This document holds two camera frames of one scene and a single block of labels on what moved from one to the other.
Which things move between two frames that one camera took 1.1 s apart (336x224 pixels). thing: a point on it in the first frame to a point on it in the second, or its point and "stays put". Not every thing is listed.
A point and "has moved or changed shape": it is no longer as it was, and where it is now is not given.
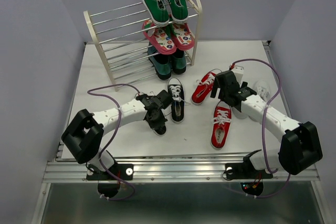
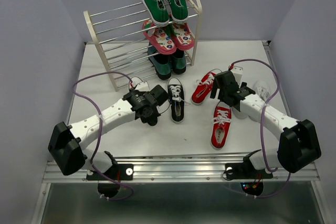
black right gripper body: (215, 88) stays put
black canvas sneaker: (176, 85) stays put
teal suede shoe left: (161, 62) stays put
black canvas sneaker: (159, 129) has moved or changed shape
